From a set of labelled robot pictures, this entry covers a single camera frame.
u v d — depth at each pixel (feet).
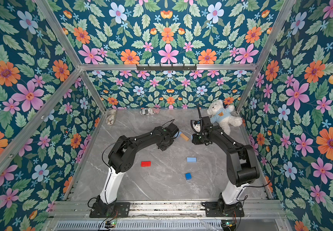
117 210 2.40
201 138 2.67
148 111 3.77
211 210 2.40
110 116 3.64
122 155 1.83
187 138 3.31
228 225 2.34
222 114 3.46
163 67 3.02
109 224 2.36
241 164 1.55
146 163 3.05
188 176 2.80
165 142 2.63
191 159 2.99
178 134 2.76
